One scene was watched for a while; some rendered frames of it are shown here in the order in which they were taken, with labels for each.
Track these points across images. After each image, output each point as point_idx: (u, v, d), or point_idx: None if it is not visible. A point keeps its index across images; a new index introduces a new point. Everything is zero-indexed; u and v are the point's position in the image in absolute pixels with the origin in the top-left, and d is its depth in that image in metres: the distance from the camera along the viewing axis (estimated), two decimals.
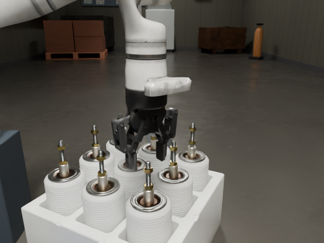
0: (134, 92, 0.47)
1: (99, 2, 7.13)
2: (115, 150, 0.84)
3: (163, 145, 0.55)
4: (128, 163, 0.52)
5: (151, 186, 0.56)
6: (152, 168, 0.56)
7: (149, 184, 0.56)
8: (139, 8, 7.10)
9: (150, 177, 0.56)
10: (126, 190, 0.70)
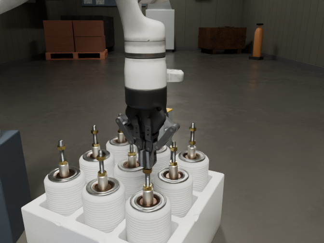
0: (167, 87, 0.50)
1: (99, 2, 7.13)
2: (115, 150, 0.84)
3: None
4: (155, 158, 0.54)
5: (144, 186, 0.56)
6: (149, 172, 0.55)
7: (145, 184, 0.56)
8: None
9: (146, 178, 0.55)
10: (126, 190, 0.70)
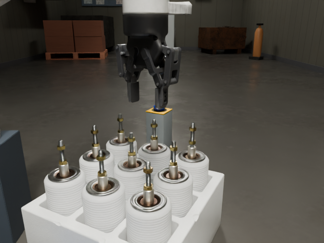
0: (167, 16, 0.45)
1: (99, 2, 7.13)
2: (115, 150, 0.84)
3: (138, 82, 0.53)
4: (166, 98, 0.48)
5: (144, 186, 0.56)
6: (150, 172, 0.55)
7: (146, 184, 0.56)
8: None
9: (147, 178, 0.56)
10: (126, 190, 0.70)
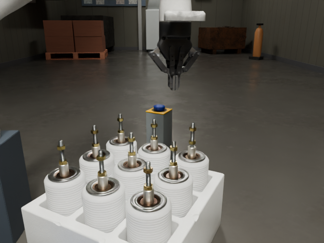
0: (162, 23, 0.63)
1: (99, 2, 7.13)
2: (115, 150, 0.84)
3: (176, 76, 0.68)
4: (168, 83, 0.69)
5: (144, 186, 0.56)
6: (150, 172, 0.55)
7: (146, 184, 0.56)
8: (139, 8, 7.10)
9: (147, 178, 0.56)
10: (126, 190, 0.70)
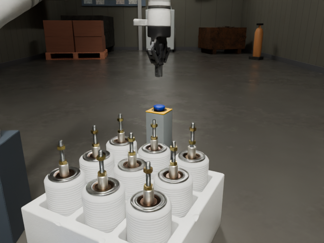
0: None
1: (99, 2, 7.13)
2: (115, 150, 0.84)
3: (155, 65, 0.93)
4: None
5: (144, 186, 0.56)
6: (150, 172, 0.55)
7: (146, 184, 0.56)
8: (139, 8, 7.10)
9: (147, 178, 0.56)
10: (126, 190, 0.70)
